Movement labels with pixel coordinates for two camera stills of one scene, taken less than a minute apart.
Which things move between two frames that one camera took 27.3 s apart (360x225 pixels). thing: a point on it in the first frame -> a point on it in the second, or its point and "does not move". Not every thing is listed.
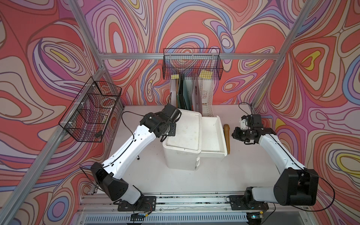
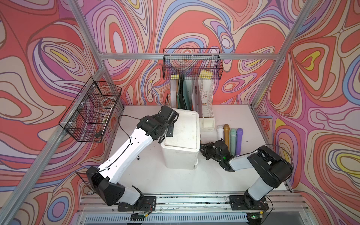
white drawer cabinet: [183, 150] does not move
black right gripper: [236, 135] -> [206, 148]
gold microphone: [227, 133] does not move
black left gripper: [172, 132] does not move
